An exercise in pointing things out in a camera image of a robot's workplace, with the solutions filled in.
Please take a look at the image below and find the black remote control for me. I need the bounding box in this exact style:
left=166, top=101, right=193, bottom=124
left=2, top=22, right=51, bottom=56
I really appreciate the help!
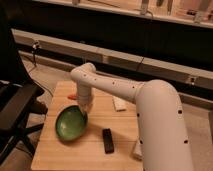
left=102, top=129, right=114, bottom=154

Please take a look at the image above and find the orange carrot toy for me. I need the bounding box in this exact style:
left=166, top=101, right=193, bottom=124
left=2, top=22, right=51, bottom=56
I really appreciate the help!
left=67, top=94, right=77, bottom=100

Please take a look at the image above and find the black office chair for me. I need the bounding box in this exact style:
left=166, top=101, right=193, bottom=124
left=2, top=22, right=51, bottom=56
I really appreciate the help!
left=0, top=79, right=49, bottom=166

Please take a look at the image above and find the white rectangular block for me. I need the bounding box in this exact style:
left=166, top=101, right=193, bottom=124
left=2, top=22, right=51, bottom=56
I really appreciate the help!
left=113, top=96, right=126, bottom=112

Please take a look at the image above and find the green ceramic bowl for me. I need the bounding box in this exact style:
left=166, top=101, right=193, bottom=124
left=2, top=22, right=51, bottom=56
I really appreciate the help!
left=55, top=105, right=88, bottom=141

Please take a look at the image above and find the white plastic bottle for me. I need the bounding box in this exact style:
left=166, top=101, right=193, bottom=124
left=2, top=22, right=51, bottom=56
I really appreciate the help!
left=133, top=141, right=142, bottom=160

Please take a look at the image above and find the black cable on floor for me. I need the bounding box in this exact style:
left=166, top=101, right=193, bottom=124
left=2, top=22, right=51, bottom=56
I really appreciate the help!
left=20, top=41, right=54, bottom=98

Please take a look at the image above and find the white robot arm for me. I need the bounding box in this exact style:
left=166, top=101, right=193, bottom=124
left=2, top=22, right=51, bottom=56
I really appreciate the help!
left=71, top=63, right=194, bottom=171

